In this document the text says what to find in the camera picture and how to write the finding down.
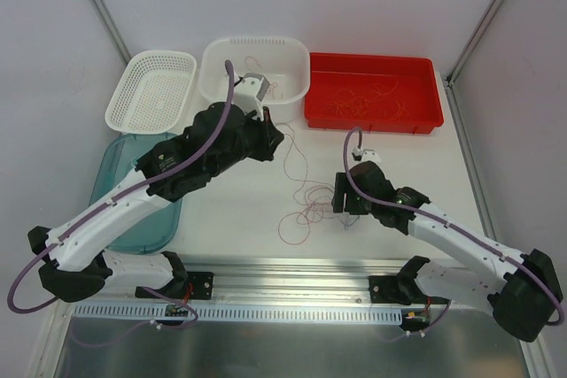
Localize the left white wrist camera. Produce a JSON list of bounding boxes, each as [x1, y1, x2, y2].
[[232, 73, 270, 121]]

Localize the teal translucent plastic bin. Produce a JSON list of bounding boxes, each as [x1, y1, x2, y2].
[[89, 133, 182, 254]]

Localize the red plastic tray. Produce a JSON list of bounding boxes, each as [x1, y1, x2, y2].
[[304, 52, 444, 135]]

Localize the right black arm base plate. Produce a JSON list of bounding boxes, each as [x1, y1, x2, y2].
[[368, 275, 411, 305]]

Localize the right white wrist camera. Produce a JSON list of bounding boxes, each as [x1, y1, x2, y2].
[[351, 146, 381, 165]]

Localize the orange wire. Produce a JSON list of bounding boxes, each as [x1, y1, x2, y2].
[[321, 79, 408, 122]]

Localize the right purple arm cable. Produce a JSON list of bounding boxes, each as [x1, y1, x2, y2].
[[344, 127, 563, 343]]

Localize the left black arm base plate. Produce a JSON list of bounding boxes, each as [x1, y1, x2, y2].
[[152, 271, 214, 300]]

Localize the red white twisted wire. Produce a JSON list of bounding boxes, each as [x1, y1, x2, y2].
[[243, 56, 285, 103]]

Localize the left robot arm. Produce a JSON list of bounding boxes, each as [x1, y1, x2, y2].
[[27, 102, 284, 303]]

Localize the aluminium mounting rail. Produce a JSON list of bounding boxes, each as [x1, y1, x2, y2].
[[55, 256, 493, 308]]

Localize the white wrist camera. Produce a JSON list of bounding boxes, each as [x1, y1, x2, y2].
[[351, 146, 381, 165], [232, 73, 270, 121]]

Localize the white plastic tub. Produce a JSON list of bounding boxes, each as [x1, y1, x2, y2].
[[198, 37, 311, 124]]

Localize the white perforated plastic basket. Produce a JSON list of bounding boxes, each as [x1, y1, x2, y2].
[[105, 50, 198, 135]]

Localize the thin wire bundle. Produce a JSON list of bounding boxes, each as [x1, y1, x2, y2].
[[276, 123, 362, 246]]

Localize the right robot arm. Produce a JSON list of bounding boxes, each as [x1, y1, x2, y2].
[[331, 161, 565, 343]]

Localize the white slotted cable duct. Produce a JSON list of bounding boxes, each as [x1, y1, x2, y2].
[[74, 302, 402, 326]]

